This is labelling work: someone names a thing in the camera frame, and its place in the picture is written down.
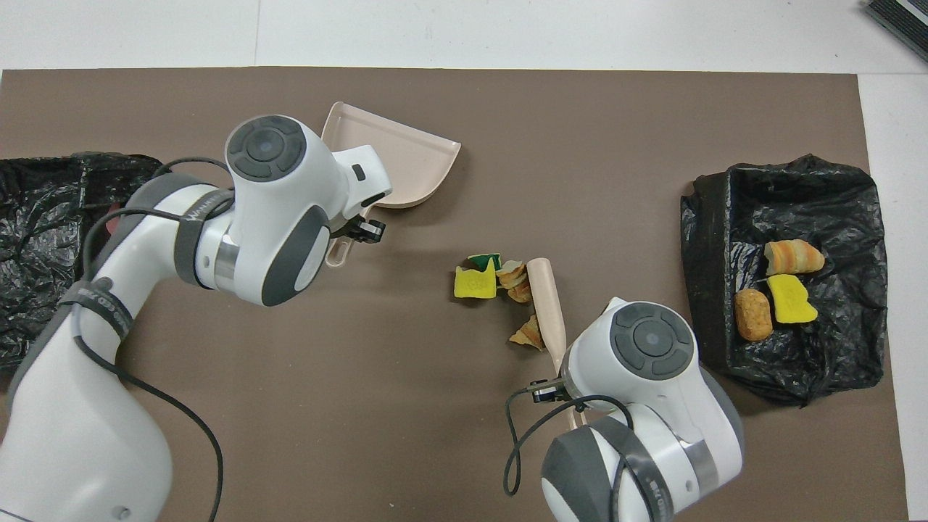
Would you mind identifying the beige hand brush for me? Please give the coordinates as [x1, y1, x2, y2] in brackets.
[526, 257, 587, 430]

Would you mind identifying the black bag lined pink bin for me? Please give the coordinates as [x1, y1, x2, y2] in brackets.
[0, 151, 166, 374]

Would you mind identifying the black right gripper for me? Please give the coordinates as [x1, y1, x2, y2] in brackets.
[529, 377, 573, 404]

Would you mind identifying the dark ridged panel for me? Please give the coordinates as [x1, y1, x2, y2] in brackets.
[864, 0, 928, 62]

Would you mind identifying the beige plastic dustpan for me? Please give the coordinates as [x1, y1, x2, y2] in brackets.
[320, 101, 463, 269]

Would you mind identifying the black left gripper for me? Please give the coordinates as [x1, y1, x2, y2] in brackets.
[332, 220, 387, 244]

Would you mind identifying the striped croissant piece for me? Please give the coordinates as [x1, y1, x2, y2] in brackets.
[763, 239, 826, 277]
[509, 314, 546, 353]
[496, 260, 534, 304]

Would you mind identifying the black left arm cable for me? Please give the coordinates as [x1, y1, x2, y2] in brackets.
[71, 156, 240, 522]

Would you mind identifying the embossed yellow sponge piece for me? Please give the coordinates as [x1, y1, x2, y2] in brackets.
[454, 259, 499, 299]

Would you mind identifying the brown peanut shaped bread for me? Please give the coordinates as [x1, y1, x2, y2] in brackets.
[734, 288, 774, 342]

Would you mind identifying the brown table mat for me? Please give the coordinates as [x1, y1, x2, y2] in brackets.
[0, 67, 911, 522]

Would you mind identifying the plain yellow sponge piece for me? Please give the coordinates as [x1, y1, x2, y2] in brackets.
[766, 273, 819, 325]

